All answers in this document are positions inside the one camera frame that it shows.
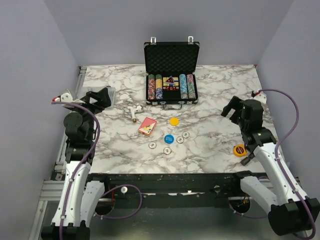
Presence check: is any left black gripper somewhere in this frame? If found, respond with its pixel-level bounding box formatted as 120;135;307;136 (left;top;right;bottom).
70;87;111;140

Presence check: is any red playing card box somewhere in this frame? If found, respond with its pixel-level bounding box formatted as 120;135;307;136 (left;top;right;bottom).
138;117;157;137

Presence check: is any white red chip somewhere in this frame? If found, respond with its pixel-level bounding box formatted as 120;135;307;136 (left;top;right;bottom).
148;141;157;149
176;136;184;144
182;131;190;139
163;147;172;155

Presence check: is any yellow dealer button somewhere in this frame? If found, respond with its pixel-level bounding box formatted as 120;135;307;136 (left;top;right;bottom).
169;117;179;126

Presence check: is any blue round button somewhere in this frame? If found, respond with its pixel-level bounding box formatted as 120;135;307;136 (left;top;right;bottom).
164;134;175;144

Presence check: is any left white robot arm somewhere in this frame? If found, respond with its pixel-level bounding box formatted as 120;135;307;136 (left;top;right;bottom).
40;86;116;240

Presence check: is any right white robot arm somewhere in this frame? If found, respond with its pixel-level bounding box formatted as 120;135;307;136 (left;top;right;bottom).
221;96;320;236

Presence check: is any clear plastic organizer box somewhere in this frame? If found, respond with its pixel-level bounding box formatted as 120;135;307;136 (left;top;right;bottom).
77;85;116;108

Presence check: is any white plastic faucet part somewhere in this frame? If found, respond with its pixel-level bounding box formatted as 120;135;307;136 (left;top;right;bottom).
128;105;143;123

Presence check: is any yellow black tape measure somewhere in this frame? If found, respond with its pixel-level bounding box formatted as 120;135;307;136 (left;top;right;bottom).
233;144;247;157

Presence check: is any small black cylinder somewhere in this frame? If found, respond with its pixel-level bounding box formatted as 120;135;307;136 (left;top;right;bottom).
240;154;255;166

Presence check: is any black poker chip case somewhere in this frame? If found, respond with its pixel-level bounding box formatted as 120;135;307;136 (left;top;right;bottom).
143;36;200;110

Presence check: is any white red chip bottom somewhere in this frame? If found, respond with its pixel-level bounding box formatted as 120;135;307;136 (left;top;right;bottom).
163;147;172;155

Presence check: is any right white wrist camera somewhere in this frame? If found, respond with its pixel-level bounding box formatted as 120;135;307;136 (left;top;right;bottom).
251;91;267;104

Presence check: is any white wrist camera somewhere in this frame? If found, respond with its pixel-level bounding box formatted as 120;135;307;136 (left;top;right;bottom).
52;89;85;105
251;91;267;104

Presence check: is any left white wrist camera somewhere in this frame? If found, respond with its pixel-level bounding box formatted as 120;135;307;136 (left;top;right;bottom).
52;89;85;105

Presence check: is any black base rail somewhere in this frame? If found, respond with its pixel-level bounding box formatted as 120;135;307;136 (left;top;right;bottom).
87;171;255;209

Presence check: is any aluminium extrusion frame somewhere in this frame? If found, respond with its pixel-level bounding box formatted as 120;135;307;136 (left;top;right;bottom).
27;66;87;240

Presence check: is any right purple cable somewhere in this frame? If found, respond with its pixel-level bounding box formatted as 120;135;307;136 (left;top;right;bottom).
228;88;316;240

